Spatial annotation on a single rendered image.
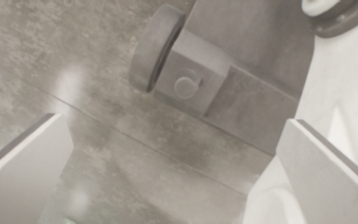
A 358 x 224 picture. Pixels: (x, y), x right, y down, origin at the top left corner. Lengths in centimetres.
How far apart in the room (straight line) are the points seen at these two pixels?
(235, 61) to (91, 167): 69
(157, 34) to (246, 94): 20
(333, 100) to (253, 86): 19
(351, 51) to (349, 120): 8
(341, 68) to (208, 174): 59
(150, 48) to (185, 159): 44
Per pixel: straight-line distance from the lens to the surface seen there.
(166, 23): 40
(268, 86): 40
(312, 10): 29
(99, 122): 74
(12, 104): 96
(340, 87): 23
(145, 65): 39
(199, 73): 36
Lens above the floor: 56
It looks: 64 degrees down
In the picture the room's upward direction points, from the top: 161 degrees counter-clockwise
